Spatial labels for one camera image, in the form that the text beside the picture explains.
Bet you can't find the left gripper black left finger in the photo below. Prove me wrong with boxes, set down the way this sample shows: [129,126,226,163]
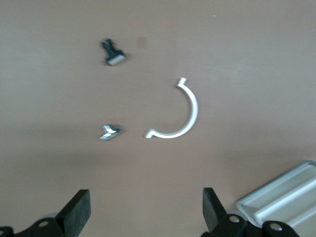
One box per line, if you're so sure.
[0,189,92,237]

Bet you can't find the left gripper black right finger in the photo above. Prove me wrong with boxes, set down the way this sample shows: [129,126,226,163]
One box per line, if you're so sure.
[200,187,301,237]

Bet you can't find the white curved plastic arc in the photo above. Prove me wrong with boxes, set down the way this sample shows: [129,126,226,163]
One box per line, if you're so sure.
[144,77,199,139]

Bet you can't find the small silver switch part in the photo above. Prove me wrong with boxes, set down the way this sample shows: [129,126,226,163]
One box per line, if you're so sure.
[98,124,123,142]

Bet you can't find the black silver selector switch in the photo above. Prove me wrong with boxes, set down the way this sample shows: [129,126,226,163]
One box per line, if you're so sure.
[100,37,126,67]

